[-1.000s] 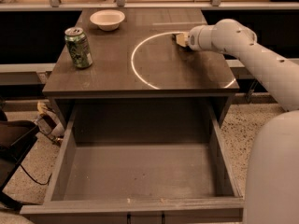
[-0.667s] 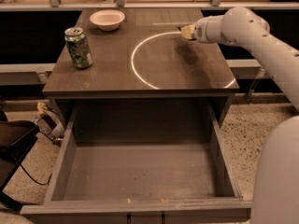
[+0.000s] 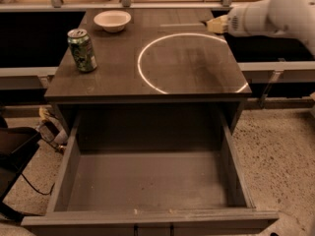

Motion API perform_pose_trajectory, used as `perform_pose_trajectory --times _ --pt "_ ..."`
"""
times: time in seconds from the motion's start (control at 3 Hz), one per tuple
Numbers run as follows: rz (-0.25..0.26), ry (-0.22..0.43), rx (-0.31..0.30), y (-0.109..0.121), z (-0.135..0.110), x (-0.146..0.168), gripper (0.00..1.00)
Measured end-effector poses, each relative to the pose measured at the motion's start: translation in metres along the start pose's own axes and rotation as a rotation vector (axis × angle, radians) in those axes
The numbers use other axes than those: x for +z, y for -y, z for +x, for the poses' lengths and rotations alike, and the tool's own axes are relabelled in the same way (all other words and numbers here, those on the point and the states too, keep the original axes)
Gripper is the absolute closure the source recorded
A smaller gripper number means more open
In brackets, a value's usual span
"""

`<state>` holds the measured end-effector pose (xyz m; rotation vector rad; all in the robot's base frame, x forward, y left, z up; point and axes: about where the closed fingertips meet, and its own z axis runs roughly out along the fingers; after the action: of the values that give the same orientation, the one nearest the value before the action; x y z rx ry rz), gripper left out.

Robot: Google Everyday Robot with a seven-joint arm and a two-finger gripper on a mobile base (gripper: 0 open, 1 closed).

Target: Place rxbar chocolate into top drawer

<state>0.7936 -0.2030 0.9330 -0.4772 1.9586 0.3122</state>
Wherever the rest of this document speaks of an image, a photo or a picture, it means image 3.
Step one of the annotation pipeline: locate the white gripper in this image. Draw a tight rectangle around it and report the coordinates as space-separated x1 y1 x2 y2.
206 0 273 37

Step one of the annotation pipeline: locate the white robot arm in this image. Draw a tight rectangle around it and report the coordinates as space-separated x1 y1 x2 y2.
203 0 315 55

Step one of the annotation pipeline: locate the grey cabinet with top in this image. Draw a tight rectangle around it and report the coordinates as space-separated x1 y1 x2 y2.
44 7 253 136

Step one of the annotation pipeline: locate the open grey top drawer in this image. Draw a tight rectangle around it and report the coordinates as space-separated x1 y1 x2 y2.
22 103 279 236

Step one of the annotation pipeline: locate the white ceramic bowl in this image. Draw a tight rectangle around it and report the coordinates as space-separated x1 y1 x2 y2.
94 10 131 32

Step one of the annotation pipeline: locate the green soda can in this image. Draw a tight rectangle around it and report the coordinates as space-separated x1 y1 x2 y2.
67 29 97 73

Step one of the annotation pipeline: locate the black chair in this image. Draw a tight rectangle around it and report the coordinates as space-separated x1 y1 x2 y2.
0 116 41 222

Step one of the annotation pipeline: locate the black cable on floor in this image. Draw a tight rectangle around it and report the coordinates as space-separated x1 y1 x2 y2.
20 172 55 197

